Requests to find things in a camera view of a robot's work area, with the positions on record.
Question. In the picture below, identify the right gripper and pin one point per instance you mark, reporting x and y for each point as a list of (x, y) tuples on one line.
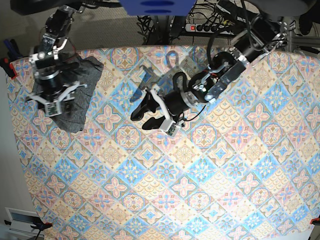
[(52, 93)]

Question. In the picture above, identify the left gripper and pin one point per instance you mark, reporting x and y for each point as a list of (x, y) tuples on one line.
[(173, 105)]

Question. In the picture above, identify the grey t-shirt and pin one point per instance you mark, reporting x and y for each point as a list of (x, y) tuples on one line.
[(89, 72)]

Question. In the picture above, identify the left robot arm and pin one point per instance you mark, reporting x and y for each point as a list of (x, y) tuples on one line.
[(262, 34)]

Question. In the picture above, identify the red clamp bottom left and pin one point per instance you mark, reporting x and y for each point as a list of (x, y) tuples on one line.
[(41, 226)]

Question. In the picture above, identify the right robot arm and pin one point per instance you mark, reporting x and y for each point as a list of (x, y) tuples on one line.
[(56, 32)]

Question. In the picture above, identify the red black clamp left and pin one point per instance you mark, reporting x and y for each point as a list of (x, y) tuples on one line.
[(13, 54)]

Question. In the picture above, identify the red clamp bottom right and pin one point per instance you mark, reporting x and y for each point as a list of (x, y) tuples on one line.
[(315, 221)]

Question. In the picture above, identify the power strip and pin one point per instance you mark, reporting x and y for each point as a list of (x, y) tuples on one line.
[(203, 28)]

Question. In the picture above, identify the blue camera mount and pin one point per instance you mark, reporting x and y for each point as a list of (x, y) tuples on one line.
[(157, 7)]

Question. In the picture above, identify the patterned tablecloth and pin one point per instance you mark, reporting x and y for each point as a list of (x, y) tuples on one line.
[(244, 168)]

